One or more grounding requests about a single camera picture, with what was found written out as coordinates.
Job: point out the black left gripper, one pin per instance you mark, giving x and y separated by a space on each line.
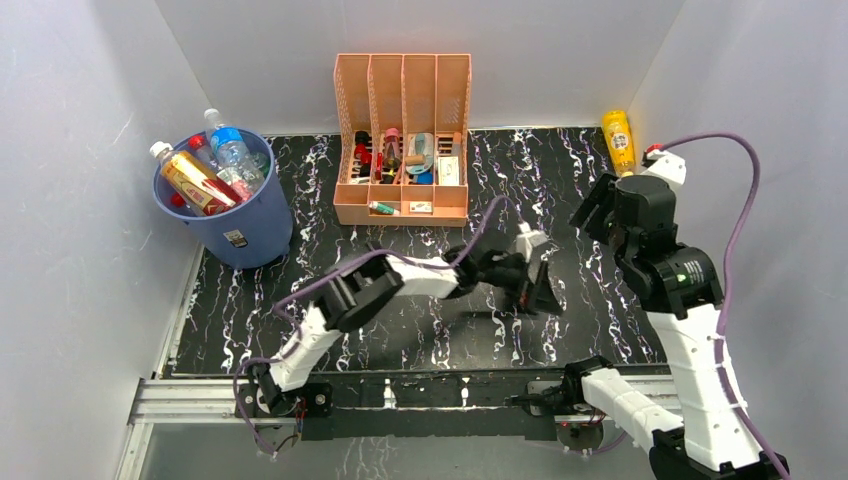
543 299

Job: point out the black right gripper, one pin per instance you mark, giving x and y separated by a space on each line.
600 196

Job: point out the yellow drink bottle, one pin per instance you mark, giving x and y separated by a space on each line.
617 134

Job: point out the peach plastic desk organizer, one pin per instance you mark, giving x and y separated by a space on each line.
414 93

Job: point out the clear bottle red cap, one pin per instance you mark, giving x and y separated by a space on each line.
208 159

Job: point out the clear bottle blue label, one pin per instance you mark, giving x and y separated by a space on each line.
233 155

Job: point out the brown tea bottle red label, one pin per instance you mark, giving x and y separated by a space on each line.
194 181

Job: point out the green plastic bottle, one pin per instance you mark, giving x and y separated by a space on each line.
261 162

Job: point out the clear bottle red label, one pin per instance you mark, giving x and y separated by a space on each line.
181 205

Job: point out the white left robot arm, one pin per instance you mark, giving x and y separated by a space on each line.
351 295

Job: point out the blue plastic bin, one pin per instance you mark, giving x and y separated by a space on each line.
251 235

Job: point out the small white card box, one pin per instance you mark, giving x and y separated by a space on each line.
421 207

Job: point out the light blue tape dispenser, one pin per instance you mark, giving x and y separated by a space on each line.
420 153

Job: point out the small green white tube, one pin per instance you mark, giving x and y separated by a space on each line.
379 208

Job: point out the pink capped dark bottle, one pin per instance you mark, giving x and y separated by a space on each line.
389 159

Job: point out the red black toy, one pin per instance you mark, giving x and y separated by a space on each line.
362 156

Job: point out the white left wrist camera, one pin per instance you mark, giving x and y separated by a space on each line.
527 239

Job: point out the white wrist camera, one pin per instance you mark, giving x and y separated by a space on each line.
665 165
527 239

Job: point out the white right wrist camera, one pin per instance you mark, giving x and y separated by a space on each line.
665 165

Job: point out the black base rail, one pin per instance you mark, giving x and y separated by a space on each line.
401 403

